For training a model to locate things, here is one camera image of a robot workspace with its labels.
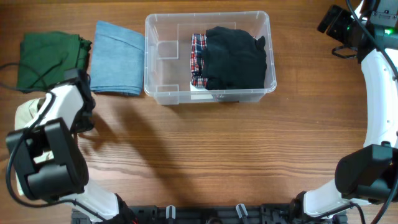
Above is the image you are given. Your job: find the blue folded towel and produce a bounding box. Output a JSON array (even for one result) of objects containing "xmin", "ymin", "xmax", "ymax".
[{"xmin": 90, "ymin": 21, "xmax": 145, "ymax": 95}]

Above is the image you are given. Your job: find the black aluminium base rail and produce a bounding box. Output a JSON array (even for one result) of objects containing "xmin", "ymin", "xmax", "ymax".
[{"xmin": 70, "ymin": 202, "xmax": 348, "ymax": 224}]

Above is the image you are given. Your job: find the green garment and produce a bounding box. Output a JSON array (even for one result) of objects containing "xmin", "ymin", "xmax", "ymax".
[{"xmin": 17, "ymin": 31, "xmax": 92, "ymax": 90}]

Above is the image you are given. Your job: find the black garment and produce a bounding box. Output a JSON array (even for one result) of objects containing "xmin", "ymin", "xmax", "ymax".
[{"xmin": 202, "ymin": 26, "xmax": 267, "ymax": 90}]

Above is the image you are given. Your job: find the right clear rail clip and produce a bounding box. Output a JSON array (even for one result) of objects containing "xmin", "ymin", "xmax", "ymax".
[{"xmin": 236, "ymin": 203, "xmax": 248, "ymax": 219}]

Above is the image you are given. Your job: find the clear plastic storage bin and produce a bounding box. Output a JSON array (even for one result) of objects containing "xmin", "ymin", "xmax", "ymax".
[{"xmin": 144, "ymin": 11, "xmax": 277, "ymax": 105}]

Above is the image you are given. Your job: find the clear rail clip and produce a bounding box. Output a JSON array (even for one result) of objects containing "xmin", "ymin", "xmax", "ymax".
[
  {"xmin": 236, "ymin": 203, "xmax": 248, "ymax": 219},
  {"xmin": 165, "ymin": 205, "xmax": 176, "ymax": 220}
]

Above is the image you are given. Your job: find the white label in bin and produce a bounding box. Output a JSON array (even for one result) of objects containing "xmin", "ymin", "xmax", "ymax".
[{"xmin": 190, "ymin": 84, "xmax": 213, "ymax": 100}]

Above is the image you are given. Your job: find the red navy plaid garment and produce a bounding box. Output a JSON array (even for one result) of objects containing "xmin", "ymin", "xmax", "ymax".
[{"xmin": 190, "ymin": 34, "xmax": 208, "ymax": 88}]

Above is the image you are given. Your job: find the cream garment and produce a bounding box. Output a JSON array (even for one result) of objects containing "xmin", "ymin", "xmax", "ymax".
[{"xmin": 14, "ymin": 97, "xmax": 47, "ymax": 197}]

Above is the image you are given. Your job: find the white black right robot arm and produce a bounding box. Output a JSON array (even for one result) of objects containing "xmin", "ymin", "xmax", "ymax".
[{"xmin": 285, "ymin": 0, "xmax": 397, "ymax": 223}]

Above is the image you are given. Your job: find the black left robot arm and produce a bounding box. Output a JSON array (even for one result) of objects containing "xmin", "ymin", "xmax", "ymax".
[{"xmin": 6, "ymin": 68, "xmax": 138, "ymax": 223}]

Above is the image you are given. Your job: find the left clear rail clip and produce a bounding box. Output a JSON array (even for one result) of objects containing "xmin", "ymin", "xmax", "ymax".
[{"xmin": 165, "ymin": 205, "xmax": 176, "ymax": 220}]

